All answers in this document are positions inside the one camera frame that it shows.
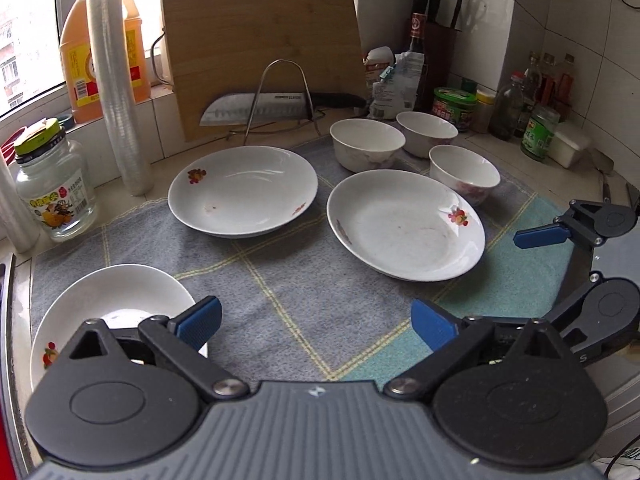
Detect dark red knife block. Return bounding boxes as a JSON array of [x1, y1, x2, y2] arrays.
[[424, 22, 463, 111]]

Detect white plastic box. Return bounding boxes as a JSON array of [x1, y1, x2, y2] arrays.
[[550, 121, 593, 170]]

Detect white floral bowl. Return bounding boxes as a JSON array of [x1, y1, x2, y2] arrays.
[[396, 111, 459, 159], [330, 118, 406, 172], [428, 144, 502, 207]]

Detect grey checked cloth mat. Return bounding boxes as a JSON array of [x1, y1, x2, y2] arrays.
[[30, 135, 596, 386]]

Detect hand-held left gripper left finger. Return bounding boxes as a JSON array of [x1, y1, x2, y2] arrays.
[[60, 295, 251, 403]]

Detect yellow lid spice jar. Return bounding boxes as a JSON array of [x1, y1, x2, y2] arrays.
[[472, 89, 498, 134]]

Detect clear printed plastic bag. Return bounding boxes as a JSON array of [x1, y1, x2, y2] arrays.
[[369, 52, 427, 121]]

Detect red plastic object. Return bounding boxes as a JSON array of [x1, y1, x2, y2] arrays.
[[0, 126, 28, 163]]

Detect metal sink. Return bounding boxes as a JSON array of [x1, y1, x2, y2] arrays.
[[0, 252, 31, 461]]

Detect metal spatula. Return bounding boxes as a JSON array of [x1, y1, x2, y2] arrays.
[[589, 150, 617, 205]]

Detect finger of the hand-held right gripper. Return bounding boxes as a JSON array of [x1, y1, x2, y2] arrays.
[[542, 271, 632, 364], [513, 199, 608, 252]]

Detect stack of clear plastic cups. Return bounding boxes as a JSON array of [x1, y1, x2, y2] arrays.
[[86, 0, 154, 197]]

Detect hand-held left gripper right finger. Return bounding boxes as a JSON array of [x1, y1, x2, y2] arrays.
[[382, 297, 576, 401]]

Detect brown condiment bottle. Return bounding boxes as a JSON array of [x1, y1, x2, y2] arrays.
[[541, 52, 558, 106]]

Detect red and white plastic basin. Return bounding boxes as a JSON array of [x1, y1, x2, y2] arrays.
[[0, 375, 23, 480]]

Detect white food bag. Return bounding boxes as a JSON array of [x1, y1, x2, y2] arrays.
[[362, 46, 396, 91]]

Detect steel santoku knife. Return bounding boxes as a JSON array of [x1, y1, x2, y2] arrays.
[[199, 91, 367, 127]]

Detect green lid sauce jar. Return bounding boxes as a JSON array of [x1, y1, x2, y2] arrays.
[[431, 86, 477, 132]]

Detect glass jar with green lid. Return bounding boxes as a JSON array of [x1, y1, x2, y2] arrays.
[[13, 118, 99, 242]]

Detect orange cooking wine jug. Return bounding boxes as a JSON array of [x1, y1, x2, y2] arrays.
[[59, 0, 150, 124]]

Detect clear glass condiment bottle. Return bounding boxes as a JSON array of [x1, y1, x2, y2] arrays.
[[557, 54, 576, 121], [522, 51, 543, 111]]

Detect green label glass bottle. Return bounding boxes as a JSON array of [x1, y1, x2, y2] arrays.
[[520, 105, 561, 162]]

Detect dark soy sauce bottle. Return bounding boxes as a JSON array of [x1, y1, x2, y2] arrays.
[[406, 11, 432, 111]]

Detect bamboo cutting board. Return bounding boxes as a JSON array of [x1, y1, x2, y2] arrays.
[[160, 0, 368, 143]]

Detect metal wire rack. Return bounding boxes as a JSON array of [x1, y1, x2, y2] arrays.
[[227, 59, 326, 146]]

